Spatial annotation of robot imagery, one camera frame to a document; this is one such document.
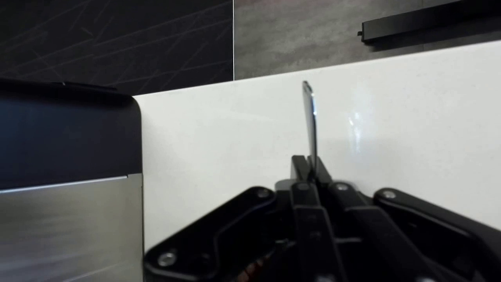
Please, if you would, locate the black metal bar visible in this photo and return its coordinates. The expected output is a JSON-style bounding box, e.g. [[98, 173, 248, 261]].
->
[[358, 0, 501, 46]]

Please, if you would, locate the metal spoon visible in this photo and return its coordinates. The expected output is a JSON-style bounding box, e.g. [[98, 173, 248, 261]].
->
[[301, 79, 322, 174]]

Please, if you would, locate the steel and black appliance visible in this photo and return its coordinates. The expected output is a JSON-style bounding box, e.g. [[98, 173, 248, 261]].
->
[[0, 77, 146, 282]]

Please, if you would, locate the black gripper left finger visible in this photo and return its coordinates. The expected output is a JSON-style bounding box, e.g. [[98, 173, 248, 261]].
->
[[143, 156, 350, 282]]

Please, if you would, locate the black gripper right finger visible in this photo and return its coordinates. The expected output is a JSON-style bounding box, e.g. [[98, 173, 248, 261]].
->
[[314, 156, 501, 282]]

